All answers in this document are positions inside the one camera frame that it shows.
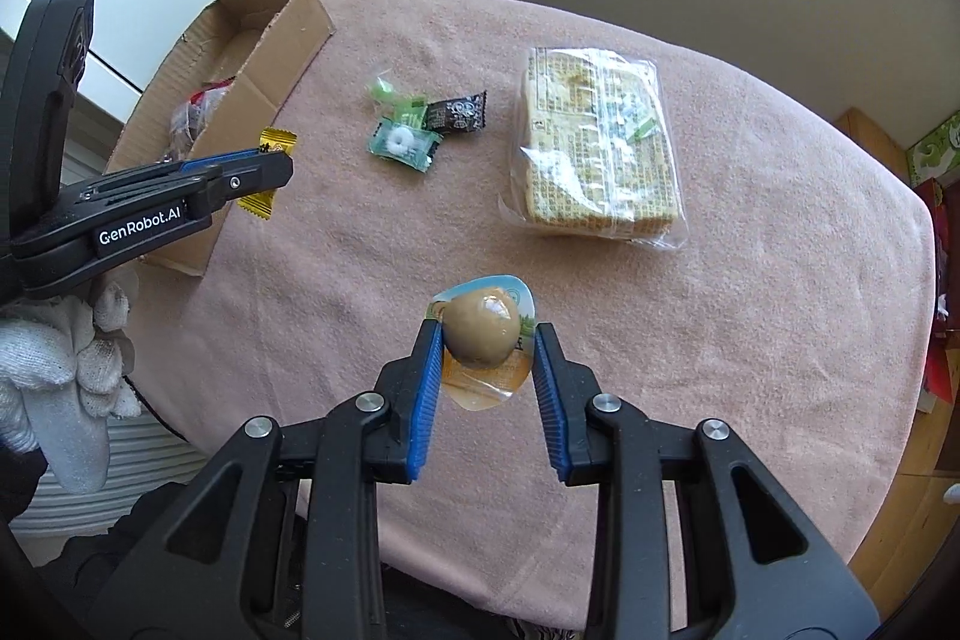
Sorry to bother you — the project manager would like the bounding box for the green clear-wrapped candy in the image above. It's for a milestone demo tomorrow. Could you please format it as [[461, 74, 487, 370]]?
[[365, 74, 428, 116]]

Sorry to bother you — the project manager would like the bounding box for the green mint candy packet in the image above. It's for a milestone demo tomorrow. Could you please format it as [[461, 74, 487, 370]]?
[[365, 115, 443, 172]]

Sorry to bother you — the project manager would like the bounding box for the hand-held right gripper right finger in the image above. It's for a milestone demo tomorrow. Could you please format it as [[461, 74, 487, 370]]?
[[531, 323, 882, 640]]

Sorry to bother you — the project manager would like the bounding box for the red box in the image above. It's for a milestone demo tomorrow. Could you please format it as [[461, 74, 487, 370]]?
[[911, 175, 960, 416]]

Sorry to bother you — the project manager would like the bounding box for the yellow candy packet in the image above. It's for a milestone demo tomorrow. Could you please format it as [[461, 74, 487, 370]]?
[[238, 128, 298, 220]]

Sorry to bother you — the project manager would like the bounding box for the clear packet of biscuits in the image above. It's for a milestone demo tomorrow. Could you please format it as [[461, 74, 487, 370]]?
[[499, 44, 687, 251]]

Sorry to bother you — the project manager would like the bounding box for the person's left hand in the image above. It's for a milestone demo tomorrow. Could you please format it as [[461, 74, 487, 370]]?
[[0, 280, 141, 495]]

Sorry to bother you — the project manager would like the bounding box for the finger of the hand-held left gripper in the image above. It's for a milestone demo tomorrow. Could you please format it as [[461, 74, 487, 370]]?
[[178, 146, 265, 175], [180, 151, 294, 215]]

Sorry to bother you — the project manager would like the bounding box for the green carton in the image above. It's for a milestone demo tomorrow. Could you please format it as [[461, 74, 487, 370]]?
[[904, 111, 960, 187]]

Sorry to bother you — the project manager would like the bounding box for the packed braised egg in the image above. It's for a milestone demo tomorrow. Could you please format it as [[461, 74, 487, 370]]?
[[426, 272, 539, 412]]

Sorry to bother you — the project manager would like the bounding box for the white ribbed shutter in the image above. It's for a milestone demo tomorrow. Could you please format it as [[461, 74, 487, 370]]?
[[22, 152, 215, 536]]

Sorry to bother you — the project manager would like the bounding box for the cardboard box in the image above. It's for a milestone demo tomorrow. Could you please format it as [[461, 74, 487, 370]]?
[[105, 0, 336, 277]]

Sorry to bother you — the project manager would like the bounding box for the black candy packet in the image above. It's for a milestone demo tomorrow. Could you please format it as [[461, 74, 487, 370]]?
[[424, 90, 489, 136]]

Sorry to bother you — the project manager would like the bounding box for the clear packet of dark snack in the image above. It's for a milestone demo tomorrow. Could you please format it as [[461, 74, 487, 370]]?
[[169, 77, 238, 161]]

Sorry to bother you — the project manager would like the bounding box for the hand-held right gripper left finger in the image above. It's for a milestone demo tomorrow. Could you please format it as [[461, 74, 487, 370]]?
[[112, 319, 449, 640]]

